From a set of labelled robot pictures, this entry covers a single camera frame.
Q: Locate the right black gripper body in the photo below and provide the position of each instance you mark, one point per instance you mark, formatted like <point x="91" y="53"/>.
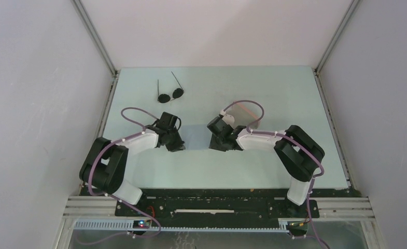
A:
<point x="216" y="143"/>

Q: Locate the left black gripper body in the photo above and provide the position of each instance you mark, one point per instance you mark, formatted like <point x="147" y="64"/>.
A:
<point x="174" y="141"/>

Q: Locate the pink glasses case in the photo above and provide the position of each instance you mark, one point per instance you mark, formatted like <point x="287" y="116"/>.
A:
<point x="244" y="113"/>

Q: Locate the light blue cleaning cloth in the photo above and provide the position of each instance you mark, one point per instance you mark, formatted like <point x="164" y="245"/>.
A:
<point x="196" y="136"/>

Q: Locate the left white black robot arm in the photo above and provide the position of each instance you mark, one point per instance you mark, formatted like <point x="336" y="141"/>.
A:
<point x="105" y="165"/>

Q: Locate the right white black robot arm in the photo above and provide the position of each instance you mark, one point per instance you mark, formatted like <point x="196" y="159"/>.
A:
<point x="299" y="153"/>

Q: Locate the black sunglasses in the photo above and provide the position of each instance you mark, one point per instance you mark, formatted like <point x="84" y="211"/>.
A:
<point x="177" y="93"/>

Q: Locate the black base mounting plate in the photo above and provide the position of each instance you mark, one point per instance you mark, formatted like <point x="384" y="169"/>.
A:
<point x="222" y="208"/>

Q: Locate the grey cable duct rail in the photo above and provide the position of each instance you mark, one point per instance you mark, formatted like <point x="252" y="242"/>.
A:
<point x="127" y="225"/>

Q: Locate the aluminium frame rails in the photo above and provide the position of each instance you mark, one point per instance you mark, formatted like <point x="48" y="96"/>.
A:
<point x="328" y="209"/>

